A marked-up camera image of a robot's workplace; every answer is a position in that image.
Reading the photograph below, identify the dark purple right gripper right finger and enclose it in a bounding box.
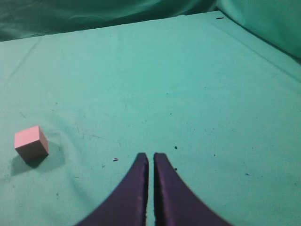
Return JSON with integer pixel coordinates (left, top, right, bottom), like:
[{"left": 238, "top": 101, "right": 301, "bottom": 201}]
[{"left": 154, "top": 153, "right": 230, "bottom": 226}]

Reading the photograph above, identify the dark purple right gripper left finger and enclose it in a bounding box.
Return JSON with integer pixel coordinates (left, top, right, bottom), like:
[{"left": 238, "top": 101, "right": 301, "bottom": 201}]
[{"left": 77, "top": 153, "right": 149, "bottom": 226}]

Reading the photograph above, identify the pink cube block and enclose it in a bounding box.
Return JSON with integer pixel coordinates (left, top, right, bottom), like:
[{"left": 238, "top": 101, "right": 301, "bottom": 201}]
[{"left": 14, "top": 125, "right": 49, "bottom": 163}]

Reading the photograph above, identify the green table cloth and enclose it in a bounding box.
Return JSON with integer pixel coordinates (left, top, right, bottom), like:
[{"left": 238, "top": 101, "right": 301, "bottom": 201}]
[{"left": 0, "top": 11, "right": 301, "bottom": 226}]

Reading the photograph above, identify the green backdrop cloth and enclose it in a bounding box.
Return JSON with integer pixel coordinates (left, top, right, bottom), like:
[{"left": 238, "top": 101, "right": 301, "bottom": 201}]
[{"left": 0, "top": 0, "right": 301, "bottom": 58}]

